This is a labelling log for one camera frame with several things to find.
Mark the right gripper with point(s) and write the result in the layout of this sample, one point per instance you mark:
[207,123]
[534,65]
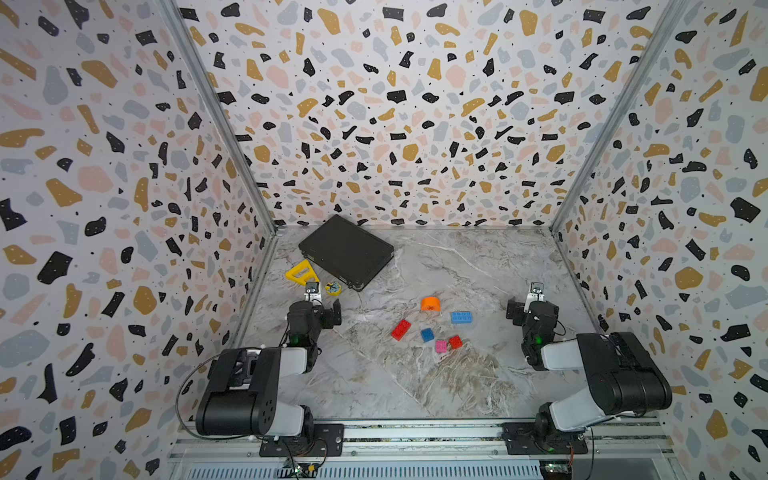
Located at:
[518,309]

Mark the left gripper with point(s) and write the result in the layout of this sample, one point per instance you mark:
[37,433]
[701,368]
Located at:
[324,316]

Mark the light blue long lego brick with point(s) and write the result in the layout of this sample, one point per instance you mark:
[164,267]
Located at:
[461,317]

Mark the red long lego brick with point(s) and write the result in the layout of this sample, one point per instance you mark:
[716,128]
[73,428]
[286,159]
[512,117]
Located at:
[401,329]

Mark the orange round lego piece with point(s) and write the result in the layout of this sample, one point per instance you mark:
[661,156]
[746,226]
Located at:
[430,304]

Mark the dark blue square lego brick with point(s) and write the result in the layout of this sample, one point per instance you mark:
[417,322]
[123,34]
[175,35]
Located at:
[427,335]

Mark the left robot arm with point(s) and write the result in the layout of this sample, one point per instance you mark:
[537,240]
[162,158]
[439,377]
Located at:
[241,397]

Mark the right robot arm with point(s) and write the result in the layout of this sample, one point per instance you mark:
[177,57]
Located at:
[621,378]

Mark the small yellow round piece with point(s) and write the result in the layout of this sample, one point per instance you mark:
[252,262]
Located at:
[333,288]

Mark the yellow triangle piece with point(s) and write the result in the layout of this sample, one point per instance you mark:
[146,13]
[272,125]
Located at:
[302,273]

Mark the black flat case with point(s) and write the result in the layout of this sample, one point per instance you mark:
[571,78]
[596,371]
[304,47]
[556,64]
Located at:
[347,251]

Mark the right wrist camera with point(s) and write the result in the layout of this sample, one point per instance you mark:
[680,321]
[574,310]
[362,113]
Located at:
[535,294]

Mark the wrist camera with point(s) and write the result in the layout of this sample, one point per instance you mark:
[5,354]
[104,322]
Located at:
[312,291]
[535,294]

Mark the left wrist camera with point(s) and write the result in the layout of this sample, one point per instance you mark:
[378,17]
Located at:
[312,291]

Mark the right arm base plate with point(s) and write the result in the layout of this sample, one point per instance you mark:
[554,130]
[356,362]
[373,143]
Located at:
[525,438]

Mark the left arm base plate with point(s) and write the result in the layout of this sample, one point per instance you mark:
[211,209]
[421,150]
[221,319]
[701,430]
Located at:
[319,440]

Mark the aluminium rail frame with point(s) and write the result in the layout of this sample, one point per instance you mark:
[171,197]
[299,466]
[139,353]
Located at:
[434,449]

